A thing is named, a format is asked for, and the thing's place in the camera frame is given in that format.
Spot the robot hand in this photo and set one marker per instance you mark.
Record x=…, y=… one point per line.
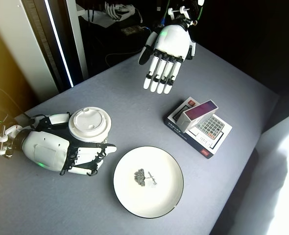
x=174, y=40
x=44, y=149

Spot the white lidded coffee cup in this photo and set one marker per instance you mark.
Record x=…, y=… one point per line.
x=89, y=121

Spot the maroon small box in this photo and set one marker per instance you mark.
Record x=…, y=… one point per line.
x=200, y=111

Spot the spare white robot hand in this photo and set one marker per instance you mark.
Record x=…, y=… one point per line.
x=121, y=12

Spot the white calculator box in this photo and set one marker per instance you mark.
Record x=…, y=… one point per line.
x=213, y=144

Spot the white plate with black rim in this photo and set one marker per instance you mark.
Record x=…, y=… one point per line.
x=147, y=200

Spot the white sheet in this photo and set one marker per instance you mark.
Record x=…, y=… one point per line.
x=100, y=20

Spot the grey table cloth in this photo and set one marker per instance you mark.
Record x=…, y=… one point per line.
x=134, y=117

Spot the white light strip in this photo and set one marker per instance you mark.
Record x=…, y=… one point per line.
x=58, y=46

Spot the white cabinet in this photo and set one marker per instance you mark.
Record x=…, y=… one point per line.
x=17, y=49

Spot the white post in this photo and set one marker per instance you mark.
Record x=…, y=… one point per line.
x=78, y=41

